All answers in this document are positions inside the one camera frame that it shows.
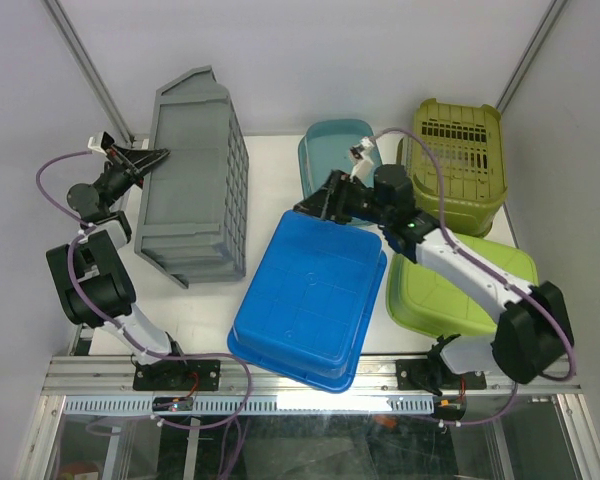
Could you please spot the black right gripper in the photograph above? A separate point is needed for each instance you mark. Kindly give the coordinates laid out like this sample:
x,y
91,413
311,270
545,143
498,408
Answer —
x,y
324,203

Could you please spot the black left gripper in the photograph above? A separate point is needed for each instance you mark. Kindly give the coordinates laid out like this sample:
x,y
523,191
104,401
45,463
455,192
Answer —
x,y
141,159

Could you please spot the teal transparent plastic tub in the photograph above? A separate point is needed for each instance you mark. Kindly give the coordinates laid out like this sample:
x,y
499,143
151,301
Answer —
x,y
325,147

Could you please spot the grey plastic bin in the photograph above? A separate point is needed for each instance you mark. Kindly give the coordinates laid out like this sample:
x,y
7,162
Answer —
x,y
192,222

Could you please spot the blue plastic tub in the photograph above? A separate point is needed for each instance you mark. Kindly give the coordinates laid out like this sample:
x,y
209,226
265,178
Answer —
x,y
310,302

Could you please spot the lime green plastic tub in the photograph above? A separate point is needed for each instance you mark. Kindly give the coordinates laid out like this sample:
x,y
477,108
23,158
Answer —
x,y
422,301

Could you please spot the olive green slotted container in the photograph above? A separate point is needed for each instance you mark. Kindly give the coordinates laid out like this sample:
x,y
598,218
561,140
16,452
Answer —
x,y
467,142

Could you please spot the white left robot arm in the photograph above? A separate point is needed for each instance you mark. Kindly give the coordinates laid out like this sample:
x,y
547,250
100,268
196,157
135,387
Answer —
x,y
92,283

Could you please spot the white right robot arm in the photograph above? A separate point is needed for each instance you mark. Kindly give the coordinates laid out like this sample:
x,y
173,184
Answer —
x,y
533,329

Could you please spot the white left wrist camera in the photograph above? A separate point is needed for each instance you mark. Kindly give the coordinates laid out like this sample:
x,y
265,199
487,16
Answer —
x,y
100,142

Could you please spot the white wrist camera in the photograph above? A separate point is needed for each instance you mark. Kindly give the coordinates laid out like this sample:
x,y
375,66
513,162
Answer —
x,y
361,157
100,142

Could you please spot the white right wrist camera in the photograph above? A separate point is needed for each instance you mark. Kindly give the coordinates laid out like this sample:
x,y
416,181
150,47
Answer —
x,y
361,157

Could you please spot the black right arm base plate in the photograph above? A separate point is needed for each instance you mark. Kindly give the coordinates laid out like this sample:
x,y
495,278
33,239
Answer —
x,y
423,374

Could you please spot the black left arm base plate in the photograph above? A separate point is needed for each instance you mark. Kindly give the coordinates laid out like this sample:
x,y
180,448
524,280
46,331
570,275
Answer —
x,y
180,375

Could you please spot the aluminium front rail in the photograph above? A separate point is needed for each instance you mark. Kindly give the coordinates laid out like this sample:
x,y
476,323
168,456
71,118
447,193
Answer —
x,y
374,374

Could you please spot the grey slotted cable duct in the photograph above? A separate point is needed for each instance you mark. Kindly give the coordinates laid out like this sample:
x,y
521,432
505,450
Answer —
x,y
284,403

